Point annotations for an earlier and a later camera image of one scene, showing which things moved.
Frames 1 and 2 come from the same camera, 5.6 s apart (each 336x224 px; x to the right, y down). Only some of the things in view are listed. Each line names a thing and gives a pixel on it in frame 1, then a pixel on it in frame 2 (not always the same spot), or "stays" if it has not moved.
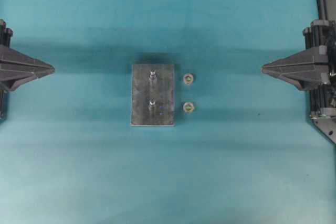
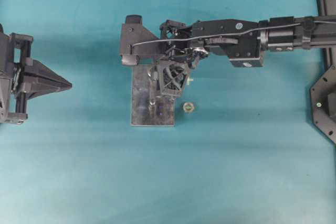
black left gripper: x=11 y=59 → x=14 y=48
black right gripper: x=308 y=69 → x=171 y=77
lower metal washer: x=188 y=107 stays
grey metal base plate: x=153 y=95 stays
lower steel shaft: x=152 y=105 stays
